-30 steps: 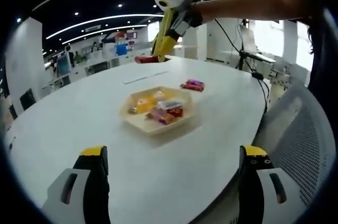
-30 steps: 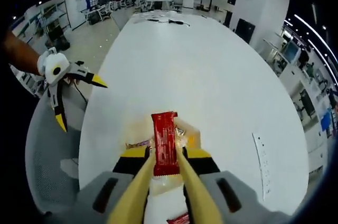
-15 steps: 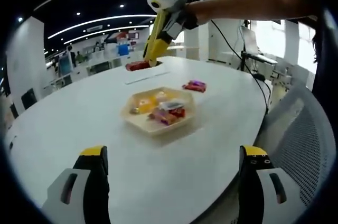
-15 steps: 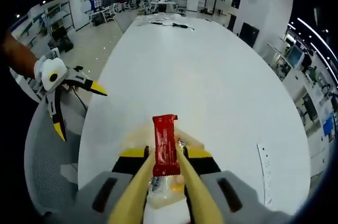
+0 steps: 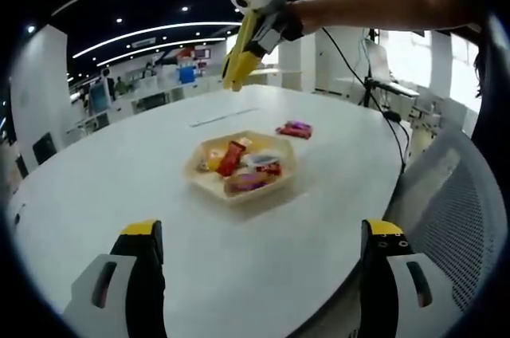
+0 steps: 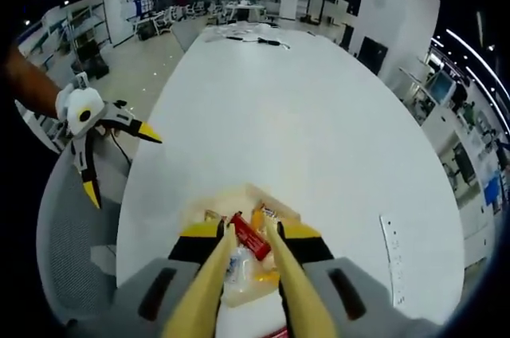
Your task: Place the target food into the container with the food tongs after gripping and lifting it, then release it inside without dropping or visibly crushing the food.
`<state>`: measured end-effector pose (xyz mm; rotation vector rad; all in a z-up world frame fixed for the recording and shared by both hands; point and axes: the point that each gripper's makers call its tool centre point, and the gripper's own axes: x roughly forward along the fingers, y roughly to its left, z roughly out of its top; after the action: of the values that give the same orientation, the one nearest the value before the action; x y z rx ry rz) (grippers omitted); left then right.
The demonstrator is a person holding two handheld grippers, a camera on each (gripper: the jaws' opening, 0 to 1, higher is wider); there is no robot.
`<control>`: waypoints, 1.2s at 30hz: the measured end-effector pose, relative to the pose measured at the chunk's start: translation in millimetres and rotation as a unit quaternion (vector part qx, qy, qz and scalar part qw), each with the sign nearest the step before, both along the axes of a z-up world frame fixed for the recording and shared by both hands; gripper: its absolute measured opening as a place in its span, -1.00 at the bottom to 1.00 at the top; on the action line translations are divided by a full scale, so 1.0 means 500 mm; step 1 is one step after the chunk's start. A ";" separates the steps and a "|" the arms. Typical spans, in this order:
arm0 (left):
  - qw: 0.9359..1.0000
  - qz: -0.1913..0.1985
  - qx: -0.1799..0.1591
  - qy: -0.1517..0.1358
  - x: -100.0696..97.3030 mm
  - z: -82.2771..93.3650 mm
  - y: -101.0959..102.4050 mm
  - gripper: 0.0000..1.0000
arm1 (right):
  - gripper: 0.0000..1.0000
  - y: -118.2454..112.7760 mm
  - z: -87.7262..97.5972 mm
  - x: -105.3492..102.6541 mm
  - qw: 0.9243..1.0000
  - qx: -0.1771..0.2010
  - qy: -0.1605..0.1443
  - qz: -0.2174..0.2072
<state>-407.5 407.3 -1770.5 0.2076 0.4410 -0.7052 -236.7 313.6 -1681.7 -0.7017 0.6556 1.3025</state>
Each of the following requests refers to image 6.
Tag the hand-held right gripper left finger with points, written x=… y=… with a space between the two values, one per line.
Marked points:
x=159 y=290

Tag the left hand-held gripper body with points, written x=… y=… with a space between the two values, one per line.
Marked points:
x=77 y=108

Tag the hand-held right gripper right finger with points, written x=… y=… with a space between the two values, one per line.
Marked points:
x=350 y=294

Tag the red purple food packet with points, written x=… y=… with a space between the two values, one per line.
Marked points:
x=281 y=334

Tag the yellow clear food packet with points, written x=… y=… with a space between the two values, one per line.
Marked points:
x=239 y=268

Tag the small gold food packet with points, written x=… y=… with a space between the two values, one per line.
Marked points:
x=214 y=215

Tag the beige hexagonal container tray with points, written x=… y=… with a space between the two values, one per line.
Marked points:
x=285 y=208

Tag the orange beige food packet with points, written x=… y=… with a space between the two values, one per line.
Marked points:
x=259 y=216

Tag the black equipment crate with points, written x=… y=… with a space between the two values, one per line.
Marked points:
x=93 y=61

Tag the white mesh office chair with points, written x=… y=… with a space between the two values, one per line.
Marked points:
x=71 y=234

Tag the metal shelving rack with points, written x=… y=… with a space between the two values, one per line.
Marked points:
x=87 y=23

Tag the group of white office chairs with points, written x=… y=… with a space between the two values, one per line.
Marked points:
x=171 y=15

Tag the blue box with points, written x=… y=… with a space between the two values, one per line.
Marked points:
x=493 y=194

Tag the white counter cabinets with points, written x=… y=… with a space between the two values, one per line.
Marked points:
x=442 y=126

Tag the white blue-screen display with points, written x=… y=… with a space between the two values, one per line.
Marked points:
x=442 y=89

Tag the black cabinet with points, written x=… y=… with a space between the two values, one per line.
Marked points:
x=372 y=55

